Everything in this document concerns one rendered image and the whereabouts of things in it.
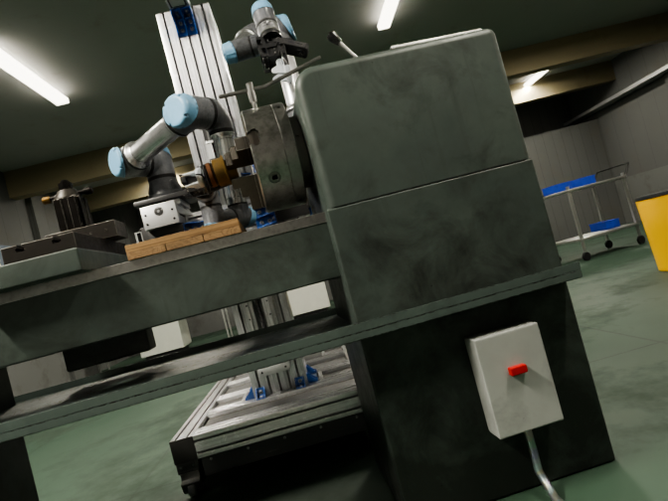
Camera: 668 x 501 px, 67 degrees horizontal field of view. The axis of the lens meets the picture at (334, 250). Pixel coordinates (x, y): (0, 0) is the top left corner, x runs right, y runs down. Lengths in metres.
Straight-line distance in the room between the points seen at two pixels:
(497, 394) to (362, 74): 0.91
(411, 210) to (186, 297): 0.64
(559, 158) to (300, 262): 10.16
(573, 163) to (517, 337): 10.14
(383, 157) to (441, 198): 0.19
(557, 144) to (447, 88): 9.93
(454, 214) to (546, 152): 9.86
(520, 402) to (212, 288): 0.85
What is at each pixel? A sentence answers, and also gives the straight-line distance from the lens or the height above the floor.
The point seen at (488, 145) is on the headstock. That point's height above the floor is 0.93.
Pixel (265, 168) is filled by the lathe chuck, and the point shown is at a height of 1.02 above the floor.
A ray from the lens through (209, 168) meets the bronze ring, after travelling 1.55.
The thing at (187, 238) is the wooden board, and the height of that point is 0.89.
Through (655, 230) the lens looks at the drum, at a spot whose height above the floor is 0.33.
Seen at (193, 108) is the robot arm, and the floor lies 1.35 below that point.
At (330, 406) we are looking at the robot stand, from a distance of 2.02.
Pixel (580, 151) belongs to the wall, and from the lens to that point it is 11.57.
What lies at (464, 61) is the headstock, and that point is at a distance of 1.53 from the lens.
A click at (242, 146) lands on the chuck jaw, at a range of 1.45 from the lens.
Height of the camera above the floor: 0.72
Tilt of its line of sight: 2 degrees up
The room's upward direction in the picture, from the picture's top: 15 degrees counter-clockwise
